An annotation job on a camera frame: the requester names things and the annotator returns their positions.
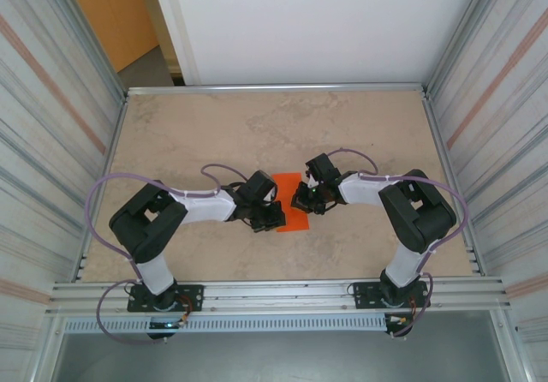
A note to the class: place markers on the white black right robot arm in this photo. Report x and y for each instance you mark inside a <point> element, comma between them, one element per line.
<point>359,191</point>

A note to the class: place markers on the black controller board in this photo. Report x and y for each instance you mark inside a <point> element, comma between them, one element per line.
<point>160,325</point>
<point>396,322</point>

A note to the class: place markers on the orange wooden door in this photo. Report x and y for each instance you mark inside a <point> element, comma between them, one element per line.
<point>115,13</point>

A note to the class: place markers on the corrugated metal side panel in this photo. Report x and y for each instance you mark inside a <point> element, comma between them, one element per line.
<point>43,121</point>
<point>505,121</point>

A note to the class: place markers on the grey metal shelf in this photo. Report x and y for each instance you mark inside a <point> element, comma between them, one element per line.
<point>278,356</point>

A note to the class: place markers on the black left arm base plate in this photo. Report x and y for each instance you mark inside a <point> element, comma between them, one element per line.
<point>192,296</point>

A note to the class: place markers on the aluminium table side rail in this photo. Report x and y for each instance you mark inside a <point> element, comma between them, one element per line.
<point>103,185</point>
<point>440,142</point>

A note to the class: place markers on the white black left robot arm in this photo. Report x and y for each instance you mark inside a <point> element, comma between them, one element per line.
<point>205,206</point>

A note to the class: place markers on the white door frame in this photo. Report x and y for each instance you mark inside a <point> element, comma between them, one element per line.
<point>171,26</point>

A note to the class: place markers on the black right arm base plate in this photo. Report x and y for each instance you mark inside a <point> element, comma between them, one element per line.
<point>364,296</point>

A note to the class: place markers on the orange paper sheet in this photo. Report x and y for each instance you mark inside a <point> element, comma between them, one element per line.
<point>284,183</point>

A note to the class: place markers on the aluminium table end rail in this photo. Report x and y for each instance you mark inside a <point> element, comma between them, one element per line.
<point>278,88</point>

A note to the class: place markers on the aluminium frame post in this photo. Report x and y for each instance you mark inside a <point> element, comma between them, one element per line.
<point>92,43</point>
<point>464,35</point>

